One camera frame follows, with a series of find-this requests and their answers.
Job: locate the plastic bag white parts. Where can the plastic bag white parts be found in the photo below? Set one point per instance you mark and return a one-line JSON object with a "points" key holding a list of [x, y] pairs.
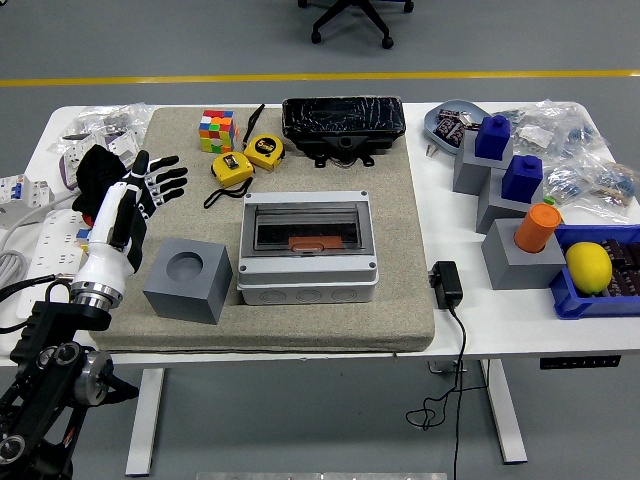
{"points": [[535, 132]]}

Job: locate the large colourful puzzle cube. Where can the large colourful puzzle cube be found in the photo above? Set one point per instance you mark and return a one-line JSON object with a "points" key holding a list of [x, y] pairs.
{"points": [[217, 131]]}

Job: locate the yellow tape measure 5m print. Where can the yellow tape measure 5m print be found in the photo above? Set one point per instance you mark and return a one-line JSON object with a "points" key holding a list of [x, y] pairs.
{"points": [[265, 150]]}

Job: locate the blue block battery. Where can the blue block battery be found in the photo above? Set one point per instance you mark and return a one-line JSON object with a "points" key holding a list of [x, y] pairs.
{"points": [[492, 137], [522, 180]]}

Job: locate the transparent hinged box lid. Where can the transparent hinged box lid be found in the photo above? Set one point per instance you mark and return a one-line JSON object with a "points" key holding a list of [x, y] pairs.
{"points": [[305, 220]]}

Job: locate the white circuit breaker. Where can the white circuit breaker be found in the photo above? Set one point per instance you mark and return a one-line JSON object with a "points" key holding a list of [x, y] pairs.
{"points": [[25, 192]]}

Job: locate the blue plastic bin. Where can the blue plastic bin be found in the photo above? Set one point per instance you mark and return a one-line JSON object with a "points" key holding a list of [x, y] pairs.
{"points": [[590, 305]]}

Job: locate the grey plastic enclosure box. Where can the grey plastic enclosure box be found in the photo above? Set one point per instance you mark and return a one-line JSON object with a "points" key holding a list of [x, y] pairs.
{"points": [[305, 285]]}

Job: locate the small colourful puzzle cube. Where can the small colourful puzzle cube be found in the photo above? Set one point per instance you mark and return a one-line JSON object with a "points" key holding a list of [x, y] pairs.
{"points": [[84, 236]]}

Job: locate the white wall socket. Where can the white wall socket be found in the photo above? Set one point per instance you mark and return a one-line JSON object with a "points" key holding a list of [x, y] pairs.
{"points": [[124, 147]]}

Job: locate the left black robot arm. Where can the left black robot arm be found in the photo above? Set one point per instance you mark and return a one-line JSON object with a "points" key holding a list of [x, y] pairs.
{"points": [[45, 350]]}

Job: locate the yellow lemon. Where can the yellow lemon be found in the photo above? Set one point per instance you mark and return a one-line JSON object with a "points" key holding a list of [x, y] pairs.
{"points": [[589, 267]]}

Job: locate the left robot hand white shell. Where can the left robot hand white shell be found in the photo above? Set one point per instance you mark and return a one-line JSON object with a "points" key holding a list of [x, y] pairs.
{"points": [[107, 240]]}

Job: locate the red object under glove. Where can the red object under glove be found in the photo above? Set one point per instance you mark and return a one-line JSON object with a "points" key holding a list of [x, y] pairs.
{"points": [[89, 219]]}

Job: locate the white power strip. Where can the white power strip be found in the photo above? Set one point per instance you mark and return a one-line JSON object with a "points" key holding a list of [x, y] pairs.
{"points": [[55, 245]]}

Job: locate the black power adapter plug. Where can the black power adapter plug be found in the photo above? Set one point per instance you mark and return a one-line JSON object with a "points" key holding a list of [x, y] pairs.
{"points": [[447, 285]]}

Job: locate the grey block with round hole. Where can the grey block with round hole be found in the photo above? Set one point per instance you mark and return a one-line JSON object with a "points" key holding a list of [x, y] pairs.
{"points": [[200, 300]]}

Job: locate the white table leg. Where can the white table leg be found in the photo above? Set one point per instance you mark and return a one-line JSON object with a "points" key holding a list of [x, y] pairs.
{"points": [[507, 415], [145, 425]]}

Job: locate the black table control panel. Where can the black table control panel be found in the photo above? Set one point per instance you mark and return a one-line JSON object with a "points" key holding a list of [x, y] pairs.
{"points": [[580, 362]]}

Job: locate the black cloth glove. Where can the black cloth glove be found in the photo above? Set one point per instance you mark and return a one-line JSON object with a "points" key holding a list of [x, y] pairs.
{"points": [[97, 167]]}

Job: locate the dark brown snack packet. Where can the dark brown snack packet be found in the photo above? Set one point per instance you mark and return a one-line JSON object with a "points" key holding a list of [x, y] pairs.
{"points": [[625, 282], [622, 252]]}

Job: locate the blue-grey oval plate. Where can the blue-grey oval plate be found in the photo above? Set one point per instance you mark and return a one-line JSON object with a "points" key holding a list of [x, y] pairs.
{"points": [[432, 122]]}

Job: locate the plastic bag blue parts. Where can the plastic bag blue parts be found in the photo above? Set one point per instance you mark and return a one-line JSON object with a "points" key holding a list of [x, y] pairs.
{"points": [[567, 182], [582, 132], [615, 187]]}

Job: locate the clear plastic bag small parts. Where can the clear plastic bag small parts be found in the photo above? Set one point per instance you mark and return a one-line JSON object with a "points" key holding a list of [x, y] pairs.
{"points": [[122, 117], [70, 140]]}

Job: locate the grey block holder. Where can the grey block holder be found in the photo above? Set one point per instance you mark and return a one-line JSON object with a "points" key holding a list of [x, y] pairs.
{"points": [[467, 172], [492, 212], [520, 270]]}

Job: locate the black office chair base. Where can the black office chair base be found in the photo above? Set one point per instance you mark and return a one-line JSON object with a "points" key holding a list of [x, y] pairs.
{"points": [[352, 17]]}

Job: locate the grey-brown fabric mat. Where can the grey-brown fabric mat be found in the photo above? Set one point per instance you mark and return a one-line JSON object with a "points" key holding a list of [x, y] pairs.
{"points": [[400, 225]]}

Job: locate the purple edged white socket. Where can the purple edged white socket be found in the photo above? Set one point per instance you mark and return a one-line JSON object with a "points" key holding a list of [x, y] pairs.
{"points": [[70, 167]]}

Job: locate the orange cylinder battery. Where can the orange cylinder battery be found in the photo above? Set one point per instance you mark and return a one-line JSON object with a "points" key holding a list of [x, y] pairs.
{"points": [[315, 242], [536, 227]]}

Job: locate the black wrapped device case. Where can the black wrapped device case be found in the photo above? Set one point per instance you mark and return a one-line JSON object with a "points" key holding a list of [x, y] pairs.
{"points": [[345, 117]]}

